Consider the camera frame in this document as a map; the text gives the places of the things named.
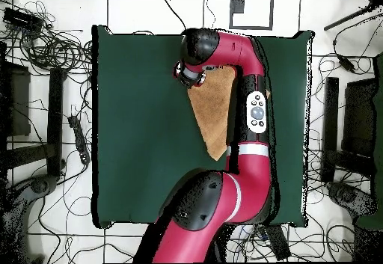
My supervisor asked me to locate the grey stand base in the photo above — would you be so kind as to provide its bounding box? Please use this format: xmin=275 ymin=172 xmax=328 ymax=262
xmin=326 ymin=181 xmax=379 ymax=217
xmin=0 ymin=174 xmax=59 ymax=264

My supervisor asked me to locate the grey square tape frame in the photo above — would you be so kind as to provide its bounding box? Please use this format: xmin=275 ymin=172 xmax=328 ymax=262
xmin=229 ymin=0 xmax=275 ymax=31

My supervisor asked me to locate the black electronics box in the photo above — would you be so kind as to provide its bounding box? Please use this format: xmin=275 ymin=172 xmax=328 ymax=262
xmin=2 ymin=7 xmax=44 ymax=33

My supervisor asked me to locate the dark green table cloth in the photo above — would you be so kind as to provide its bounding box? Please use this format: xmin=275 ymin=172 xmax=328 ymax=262
xmin=91 ymin=24 xmax=316 ymax=229

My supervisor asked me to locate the black power adapter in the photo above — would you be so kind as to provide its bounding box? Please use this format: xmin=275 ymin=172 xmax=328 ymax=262
xmin=337 ymin=56 xmax=357 ymax=73

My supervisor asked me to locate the tan towel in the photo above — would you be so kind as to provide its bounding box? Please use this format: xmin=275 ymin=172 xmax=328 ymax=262
xmin=187 ymin=65 xmax=272 ymax=162

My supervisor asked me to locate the black stand crossbar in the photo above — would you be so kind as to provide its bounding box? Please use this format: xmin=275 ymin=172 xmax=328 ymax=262
xmin=5 ymin=143 xmax=50 ymax=169
xmin=336 ymin=149 xmax=375 ymax=178

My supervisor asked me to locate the black power strip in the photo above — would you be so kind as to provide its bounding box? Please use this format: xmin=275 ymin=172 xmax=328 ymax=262
xmin=67 ymin=114 xmax=91 ymax=166
xmin=264 ymin=224 xmax=292 ymax=261

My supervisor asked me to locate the black flat panel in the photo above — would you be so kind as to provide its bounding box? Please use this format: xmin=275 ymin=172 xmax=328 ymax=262
xmin=0 ymin=61 xmax=31 ymax=138
xmin=341 ymin=78 xmax=379 ymax=157

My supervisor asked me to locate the black rod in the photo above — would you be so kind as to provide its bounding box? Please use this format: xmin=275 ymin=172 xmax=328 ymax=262
xmin=323 ymin=5 xmax=375 ymax=31

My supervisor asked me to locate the tangle of black cables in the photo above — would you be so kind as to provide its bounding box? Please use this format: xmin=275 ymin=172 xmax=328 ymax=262
xmin=5 ymin=1 xmax=93 ymax=75

